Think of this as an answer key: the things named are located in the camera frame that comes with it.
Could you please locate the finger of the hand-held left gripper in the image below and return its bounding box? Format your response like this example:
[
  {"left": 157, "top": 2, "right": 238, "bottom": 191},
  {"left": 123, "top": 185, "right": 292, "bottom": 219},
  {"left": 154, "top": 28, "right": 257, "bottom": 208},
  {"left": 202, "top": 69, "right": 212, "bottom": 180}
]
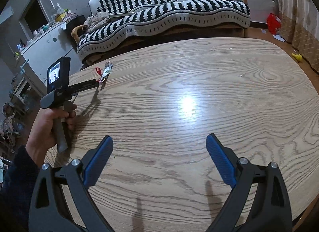
[{"left": 68, "top": 79, "right": 100, "bottom": 96}]

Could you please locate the black side table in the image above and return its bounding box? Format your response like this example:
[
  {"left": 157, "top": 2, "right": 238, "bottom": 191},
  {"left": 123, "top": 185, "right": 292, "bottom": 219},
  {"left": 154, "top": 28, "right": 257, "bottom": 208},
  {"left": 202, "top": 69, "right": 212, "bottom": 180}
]
[{"left": 63, "top": 15, "right": 86, "bottom": 45}]

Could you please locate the red plastic bag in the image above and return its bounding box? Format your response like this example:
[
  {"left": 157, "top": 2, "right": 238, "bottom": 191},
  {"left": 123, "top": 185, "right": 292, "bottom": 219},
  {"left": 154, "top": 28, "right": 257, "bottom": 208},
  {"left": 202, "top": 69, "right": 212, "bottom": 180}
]
[{"left": 267, "top": 13, "right": 282, "bottom": 35}]

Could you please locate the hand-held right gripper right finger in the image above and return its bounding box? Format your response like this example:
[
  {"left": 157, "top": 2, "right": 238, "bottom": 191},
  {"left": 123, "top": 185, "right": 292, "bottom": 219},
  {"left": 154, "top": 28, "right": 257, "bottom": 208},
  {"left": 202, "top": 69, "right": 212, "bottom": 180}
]
[{"left": 206, "top": 133, "right": 292, "bottom": 232}]

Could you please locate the wooden frame sofa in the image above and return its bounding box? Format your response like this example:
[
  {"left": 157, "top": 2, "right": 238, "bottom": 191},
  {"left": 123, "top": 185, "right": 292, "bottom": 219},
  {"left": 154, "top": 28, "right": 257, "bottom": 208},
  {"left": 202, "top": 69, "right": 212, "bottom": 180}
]
[{"left": 71, "top": 0, "right": 251, "bottom": 65}]

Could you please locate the white low shelf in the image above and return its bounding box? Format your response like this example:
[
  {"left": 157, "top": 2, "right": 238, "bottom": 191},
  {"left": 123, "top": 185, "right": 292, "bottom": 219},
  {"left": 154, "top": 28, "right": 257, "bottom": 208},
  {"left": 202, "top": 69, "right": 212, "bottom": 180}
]
[{"left": 9, "top": 76, "right": 33, "bottom": 108}]

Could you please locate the black white striped sofa cover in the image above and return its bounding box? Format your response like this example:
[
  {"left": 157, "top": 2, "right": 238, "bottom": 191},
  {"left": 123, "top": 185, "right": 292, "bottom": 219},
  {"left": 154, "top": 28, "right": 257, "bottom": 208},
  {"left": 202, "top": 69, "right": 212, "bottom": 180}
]
[{"left": 77, "top": 0, "right": 251, "bottom": 60}]

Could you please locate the beige striped curtain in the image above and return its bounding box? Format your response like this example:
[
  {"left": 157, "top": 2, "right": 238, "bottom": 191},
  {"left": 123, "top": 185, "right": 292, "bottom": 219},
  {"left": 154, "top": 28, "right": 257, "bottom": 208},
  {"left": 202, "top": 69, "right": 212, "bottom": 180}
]
[{"left": 274, "top": 0, "right": 319, "bottom": 73}]

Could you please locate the person's left forearm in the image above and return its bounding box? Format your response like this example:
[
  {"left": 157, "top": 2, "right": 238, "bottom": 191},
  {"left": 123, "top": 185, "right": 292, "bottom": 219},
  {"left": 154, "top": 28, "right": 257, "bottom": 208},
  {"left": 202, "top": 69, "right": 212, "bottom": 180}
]
[{"left": 0, "top": 145, "right": 41, "bottom": 232}]

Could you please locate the white cabinet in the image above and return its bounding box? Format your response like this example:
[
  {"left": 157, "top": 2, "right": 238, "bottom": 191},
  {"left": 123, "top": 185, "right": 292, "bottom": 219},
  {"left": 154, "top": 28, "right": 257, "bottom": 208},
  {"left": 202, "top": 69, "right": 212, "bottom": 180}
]
[{"left": 20, "top": 21, "right": 84, "bottom": 90}]

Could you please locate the person's left hand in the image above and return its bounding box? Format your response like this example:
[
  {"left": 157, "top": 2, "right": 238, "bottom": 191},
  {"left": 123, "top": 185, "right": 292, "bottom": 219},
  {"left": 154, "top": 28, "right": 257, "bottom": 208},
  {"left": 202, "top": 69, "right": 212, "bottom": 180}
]
[{"left": 25, "top": 102, "right": 77, "bottom": 166}]

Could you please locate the dark door frame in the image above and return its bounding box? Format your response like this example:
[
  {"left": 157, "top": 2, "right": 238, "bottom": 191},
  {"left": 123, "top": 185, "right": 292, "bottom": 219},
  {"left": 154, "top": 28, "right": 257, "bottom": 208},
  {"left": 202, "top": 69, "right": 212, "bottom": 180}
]
[{"left": 19, "top": 0, "right": 51, "bottom": 32}]

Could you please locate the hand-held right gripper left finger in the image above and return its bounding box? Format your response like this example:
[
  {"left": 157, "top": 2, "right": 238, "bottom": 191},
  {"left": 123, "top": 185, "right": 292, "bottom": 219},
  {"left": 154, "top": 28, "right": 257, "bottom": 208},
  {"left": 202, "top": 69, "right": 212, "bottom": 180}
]
[{"left": 29, "top": 135, "right": 117, "bottom": 232}]

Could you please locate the group of small bottles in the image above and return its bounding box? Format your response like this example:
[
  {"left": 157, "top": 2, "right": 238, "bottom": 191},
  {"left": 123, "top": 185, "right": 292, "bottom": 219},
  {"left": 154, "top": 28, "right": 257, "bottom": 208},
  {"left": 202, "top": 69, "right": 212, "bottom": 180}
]
[{"left": 32, "top": 24, "right": 54, "bottom": 37}]

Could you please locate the clear plastic bag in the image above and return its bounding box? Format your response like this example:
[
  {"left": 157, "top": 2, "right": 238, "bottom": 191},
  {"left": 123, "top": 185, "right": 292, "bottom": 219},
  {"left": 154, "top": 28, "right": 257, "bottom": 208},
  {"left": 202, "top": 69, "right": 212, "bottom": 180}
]
[{"left": 51, "top": 4, "right": 66, "bottom": 17}]

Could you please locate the red green candy wrapper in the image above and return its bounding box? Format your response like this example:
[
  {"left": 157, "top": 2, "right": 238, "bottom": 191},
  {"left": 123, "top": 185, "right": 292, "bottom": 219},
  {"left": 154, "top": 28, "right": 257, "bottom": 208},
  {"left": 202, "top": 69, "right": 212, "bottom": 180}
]
[{"left": 99, "top": 61, "right": 114, "bottom": 85}]

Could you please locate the beige clothes pile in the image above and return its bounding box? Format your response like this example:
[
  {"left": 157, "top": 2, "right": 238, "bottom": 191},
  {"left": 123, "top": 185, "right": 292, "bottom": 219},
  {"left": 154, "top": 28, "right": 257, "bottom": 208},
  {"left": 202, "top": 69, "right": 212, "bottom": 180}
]
[{"left": 83, "top": 12, "right": 111, "bottom": 33}]

